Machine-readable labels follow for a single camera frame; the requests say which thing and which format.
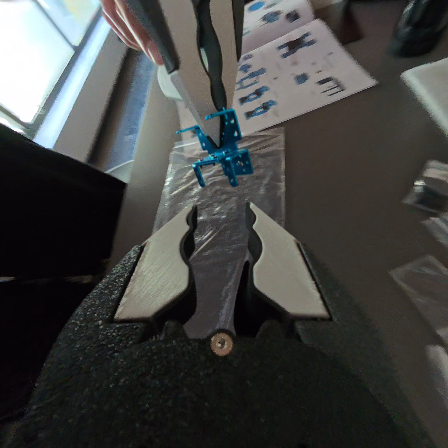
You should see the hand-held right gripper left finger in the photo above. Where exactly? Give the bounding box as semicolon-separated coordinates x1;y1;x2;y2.
113;204;199;323

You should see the clear plastic bag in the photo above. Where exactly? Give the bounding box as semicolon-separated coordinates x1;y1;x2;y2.
153;127;287;338

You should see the white instruction booklet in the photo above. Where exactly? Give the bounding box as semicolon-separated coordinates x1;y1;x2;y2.
175;0;379;138

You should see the white foam sheet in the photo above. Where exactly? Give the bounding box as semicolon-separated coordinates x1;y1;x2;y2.
401;58;448;137

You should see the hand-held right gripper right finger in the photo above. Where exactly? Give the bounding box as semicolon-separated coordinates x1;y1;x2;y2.
245;201;332;321

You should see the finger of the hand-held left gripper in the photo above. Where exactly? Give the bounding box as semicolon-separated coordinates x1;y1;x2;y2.
155;0;224;147
204;0;245;110

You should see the person's left hand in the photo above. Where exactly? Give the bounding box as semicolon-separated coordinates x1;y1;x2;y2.
100;0;165;66

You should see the dark blurred object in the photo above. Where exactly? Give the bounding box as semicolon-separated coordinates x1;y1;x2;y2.
392;0;448;58

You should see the dark grey desk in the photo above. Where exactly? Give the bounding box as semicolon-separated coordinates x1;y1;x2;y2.
110;0;448;420

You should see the bright window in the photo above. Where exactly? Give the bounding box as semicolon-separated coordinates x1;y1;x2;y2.
0;0;112;123

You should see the pile of small parts bags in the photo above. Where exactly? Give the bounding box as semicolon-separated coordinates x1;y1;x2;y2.
388;159;448;315

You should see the blue metal bracket assembly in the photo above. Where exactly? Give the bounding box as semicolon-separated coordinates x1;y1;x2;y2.
175;108;254;189

